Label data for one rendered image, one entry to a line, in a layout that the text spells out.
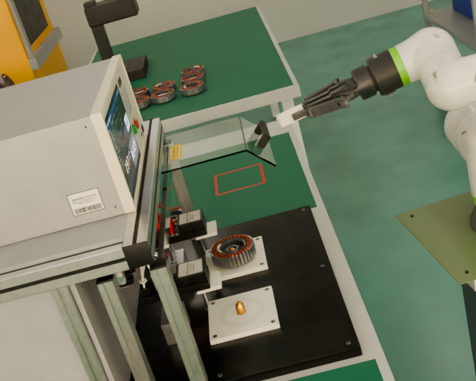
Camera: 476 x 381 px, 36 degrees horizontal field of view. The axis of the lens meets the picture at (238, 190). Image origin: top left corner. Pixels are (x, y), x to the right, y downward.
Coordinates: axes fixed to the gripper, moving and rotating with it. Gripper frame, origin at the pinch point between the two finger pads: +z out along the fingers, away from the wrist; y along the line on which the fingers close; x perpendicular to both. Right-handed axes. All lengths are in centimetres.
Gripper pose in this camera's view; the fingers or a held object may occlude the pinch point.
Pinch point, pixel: (292, 116)
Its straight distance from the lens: 173.6
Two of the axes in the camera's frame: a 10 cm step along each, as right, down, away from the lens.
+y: -0.3, -4.9, 8.7
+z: -9.0, 4.0, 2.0
